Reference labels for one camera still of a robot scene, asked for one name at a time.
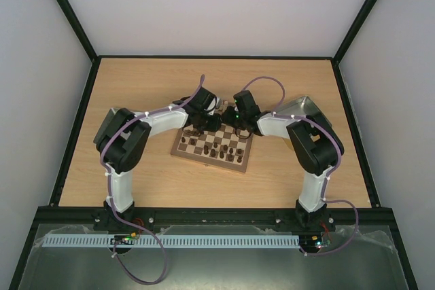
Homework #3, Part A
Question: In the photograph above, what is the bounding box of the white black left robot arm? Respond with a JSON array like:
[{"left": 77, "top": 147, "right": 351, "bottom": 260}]
[{"left": 93, "top": 87, "right": 222, "bottom": 215}]

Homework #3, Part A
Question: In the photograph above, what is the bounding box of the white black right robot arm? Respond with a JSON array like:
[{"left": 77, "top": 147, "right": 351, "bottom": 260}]
[{"left": 222, "top": 90, "right": 344, "bottom": 230}]

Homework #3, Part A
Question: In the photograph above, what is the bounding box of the wooden chess board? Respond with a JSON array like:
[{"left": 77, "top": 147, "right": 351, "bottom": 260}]
[{"left": 171, "top": 118, "right": 253, "bottom": 173}]

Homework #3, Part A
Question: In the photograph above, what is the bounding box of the dark placed piece far right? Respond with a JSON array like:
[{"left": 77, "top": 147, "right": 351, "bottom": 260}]
[{"left": 237, "top": 149, "right": 243, "bottom": 163}]

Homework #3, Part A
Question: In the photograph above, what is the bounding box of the dark placed piece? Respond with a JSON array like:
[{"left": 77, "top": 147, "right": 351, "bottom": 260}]
[
  {"left": 228, "top": 148, "right": 234, "bottom": 162},
  {"left": 237, "top": 149, "right": 243, "bottom": 163}
]

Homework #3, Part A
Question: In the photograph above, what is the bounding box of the metal tin tray right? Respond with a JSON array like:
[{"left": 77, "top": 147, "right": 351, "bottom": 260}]
[{"left": 276, "top": 95, "right": 332, "bottom": 126}]

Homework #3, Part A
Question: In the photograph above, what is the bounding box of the metal tin lid left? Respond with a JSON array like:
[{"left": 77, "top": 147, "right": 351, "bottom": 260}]
[{"left": 93, "top": 107, "right": 118, "bottom": 145}]

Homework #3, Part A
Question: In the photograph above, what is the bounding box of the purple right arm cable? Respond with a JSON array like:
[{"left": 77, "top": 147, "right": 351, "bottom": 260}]
[{"left": 243, "top": 76, "right": 360, "bottom": 257}]

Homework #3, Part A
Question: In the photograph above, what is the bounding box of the slotted white cable duct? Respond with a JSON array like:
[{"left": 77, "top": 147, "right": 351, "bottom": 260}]
[{"left": 42, "top": 234, "right": 300, "bottom": 249}]

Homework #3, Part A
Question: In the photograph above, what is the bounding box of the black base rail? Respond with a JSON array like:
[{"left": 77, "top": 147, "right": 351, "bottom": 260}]
[{"left": 33, "top": 205, "right": 395, "bottom": 236}]

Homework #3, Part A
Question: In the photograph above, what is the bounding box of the black enclosure frame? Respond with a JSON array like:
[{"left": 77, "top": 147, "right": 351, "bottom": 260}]
[{"left": 9, "top": 0, "right": 418, "bottom": 289}]

